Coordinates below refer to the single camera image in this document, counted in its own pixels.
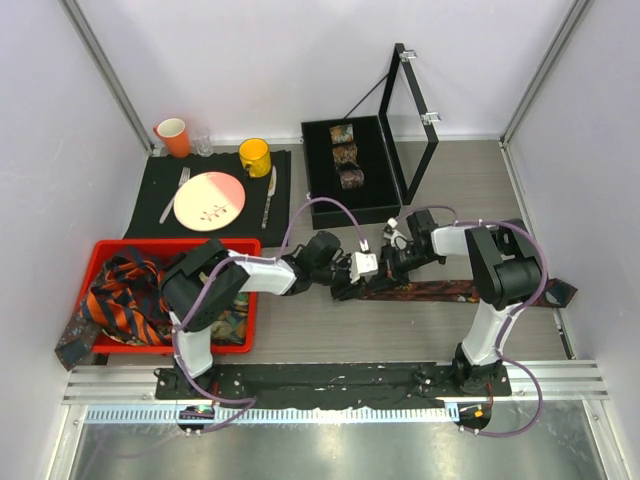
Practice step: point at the pink cream plate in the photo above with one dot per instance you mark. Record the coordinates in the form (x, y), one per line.
(209, 201)

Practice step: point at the rolled tie bottom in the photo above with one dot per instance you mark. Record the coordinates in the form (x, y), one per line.
(351, 178)

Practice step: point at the black placemat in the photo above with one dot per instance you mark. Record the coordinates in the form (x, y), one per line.
(160, 181)

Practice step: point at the navy speckled tie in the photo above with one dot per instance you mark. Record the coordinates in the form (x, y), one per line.
(77, 341)

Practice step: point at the clear glass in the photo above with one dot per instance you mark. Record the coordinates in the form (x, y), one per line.
(202, 141)

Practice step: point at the rolled tie top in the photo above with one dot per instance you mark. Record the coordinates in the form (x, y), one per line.
(341, 135)

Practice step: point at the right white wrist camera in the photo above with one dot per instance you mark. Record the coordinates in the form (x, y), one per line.
(393, 236)

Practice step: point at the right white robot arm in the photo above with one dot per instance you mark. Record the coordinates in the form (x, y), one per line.
(508, 274)

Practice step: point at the silver knife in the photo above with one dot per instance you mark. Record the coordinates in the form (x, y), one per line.
(270, 193)

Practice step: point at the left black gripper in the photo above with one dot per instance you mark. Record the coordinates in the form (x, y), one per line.
(353, 290)

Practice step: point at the orange cup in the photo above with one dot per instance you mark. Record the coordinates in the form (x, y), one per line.
(173, 134)

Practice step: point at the black tie box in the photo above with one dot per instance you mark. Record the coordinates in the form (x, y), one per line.
(376, 199)

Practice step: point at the rolled tie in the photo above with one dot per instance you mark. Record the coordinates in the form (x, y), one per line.
(351, 178)
(345, 155)
(341, 135)

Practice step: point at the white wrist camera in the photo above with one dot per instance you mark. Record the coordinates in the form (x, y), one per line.
(363, 263)
(393, 236)

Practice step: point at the teal floral tie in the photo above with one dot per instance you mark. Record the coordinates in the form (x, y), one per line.
(230, 329)

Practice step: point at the orange navy striped tie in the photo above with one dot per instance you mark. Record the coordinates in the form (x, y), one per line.
(125, 300)

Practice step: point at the white cable duct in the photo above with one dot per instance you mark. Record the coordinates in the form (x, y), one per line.
(189, 415)

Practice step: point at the dark red patterned tie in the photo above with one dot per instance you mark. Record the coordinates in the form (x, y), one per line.
(557, 293)

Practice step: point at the yellow mug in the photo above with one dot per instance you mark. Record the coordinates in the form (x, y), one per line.
(255, 157)

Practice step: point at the black box lid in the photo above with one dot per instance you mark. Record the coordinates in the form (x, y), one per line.
(408, 124)

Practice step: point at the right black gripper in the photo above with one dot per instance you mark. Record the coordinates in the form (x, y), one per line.
(387, 261)

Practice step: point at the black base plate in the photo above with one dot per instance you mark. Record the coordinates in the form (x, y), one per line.
(330, 386)

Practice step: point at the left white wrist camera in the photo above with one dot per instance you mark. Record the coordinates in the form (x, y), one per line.
(363, 263)

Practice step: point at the silver fork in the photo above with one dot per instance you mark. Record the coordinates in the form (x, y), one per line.
(184, 177)

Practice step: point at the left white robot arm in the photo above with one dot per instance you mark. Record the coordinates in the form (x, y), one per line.
(200, 287)

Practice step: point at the red plastic bin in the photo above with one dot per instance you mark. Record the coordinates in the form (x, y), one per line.
(164, 248)

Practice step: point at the rolled tie middle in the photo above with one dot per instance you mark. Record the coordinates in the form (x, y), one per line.
(345, 155)

